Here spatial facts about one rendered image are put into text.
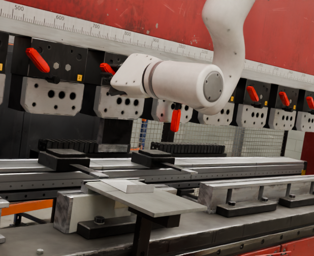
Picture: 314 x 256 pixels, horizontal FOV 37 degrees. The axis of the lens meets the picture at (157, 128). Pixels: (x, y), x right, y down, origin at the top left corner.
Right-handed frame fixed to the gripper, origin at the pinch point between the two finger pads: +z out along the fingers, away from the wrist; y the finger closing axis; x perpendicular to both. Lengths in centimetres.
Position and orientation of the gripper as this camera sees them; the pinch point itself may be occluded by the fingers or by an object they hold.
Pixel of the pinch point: (112, 73)
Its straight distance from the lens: 113.9
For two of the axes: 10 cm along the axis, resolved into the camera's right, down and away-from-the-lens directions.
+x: 4.9, 6.2, 6.2
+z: -6.9, -1.6, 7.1
